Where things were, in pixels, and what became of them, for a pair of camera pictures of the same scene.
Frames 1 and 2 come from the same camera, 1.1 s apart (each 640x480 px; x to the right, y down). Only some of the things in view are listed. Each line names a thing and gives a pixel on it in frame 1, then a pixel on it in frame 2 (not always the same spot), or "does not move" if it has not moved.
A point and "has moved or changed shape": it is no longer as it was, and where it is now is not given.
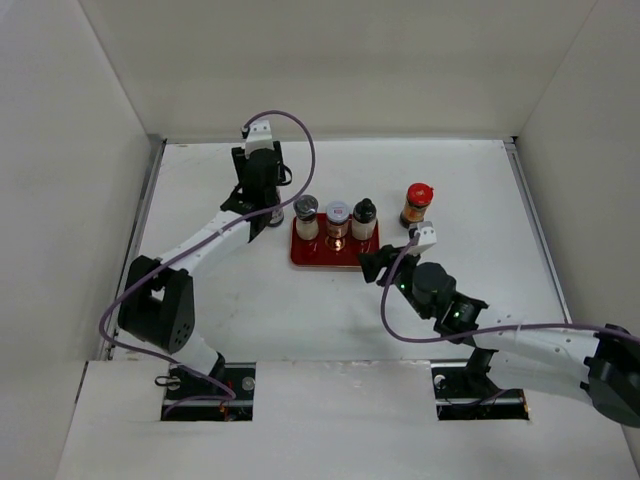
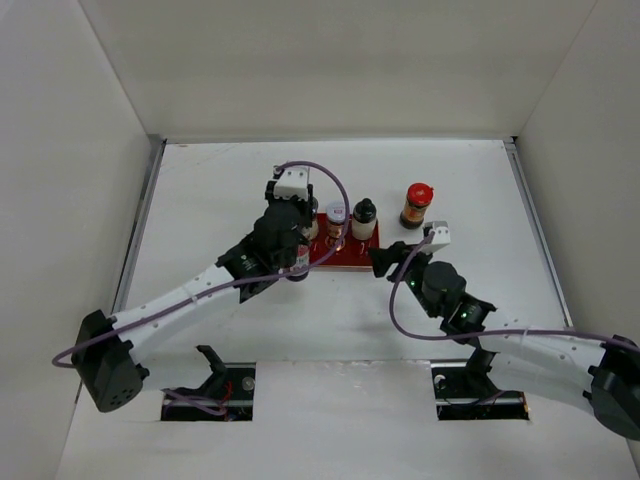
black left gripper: x=241 y=159 to x=303 y=205
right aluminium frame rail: x=538 y=229 does not move
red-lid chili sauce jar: x=418 y=199 does not move
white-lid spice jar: x=337 y=224 does not move
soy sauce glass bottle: x=274 y=217 has moved or changed shape
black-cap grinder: x=364 y=220 does not move
